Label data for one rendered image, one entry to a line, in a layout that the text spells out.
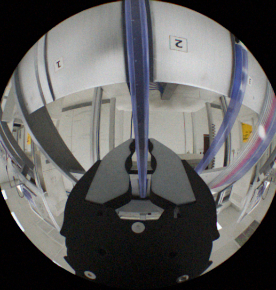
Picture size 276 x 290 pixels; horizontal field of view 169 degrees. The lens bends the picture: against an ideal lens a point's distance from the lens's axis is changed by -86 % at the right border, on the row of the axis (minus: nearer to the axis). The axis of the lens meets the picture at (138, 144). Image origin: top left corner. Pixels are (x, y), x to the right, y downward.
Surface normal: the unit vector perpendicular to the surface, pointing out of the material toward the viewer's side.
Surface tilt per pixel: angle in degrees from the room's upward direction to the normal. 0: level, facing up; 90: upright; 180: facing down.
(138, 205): 134
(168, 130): 90
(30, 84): 44
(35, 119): 90
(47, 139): 90
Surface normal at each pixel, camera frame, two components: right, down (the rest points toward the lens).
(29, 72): -0.03, 0.73
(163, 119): -0.05, 0.01
